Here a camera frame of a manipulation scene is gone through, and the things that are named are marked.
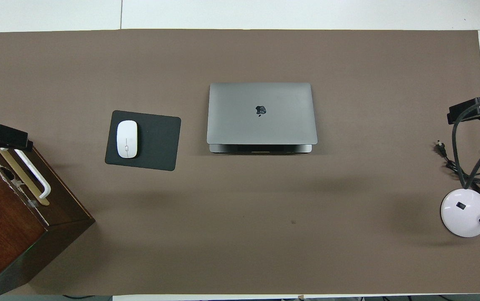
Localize grey aluminium laptop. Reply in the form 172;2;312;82
206;82;318;154

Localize black lamp power cable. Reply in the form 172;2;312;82
434;141;480;198

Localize white desk lamp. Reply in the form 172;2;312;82
440;162;480;238

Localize large brown table mat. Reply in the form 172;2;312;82
0;29;480;295

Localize white computer mouse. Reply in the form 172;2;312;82
116;120;139;159

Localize dark brown wooden box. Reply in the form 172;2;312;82
0;144;95;301

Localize white box handle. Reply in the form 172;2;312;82
0;147;51;200

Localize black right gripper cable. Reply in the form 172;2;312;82
452;95;480;189

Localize black mouse pad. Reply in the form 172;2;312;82
105;110;182;171

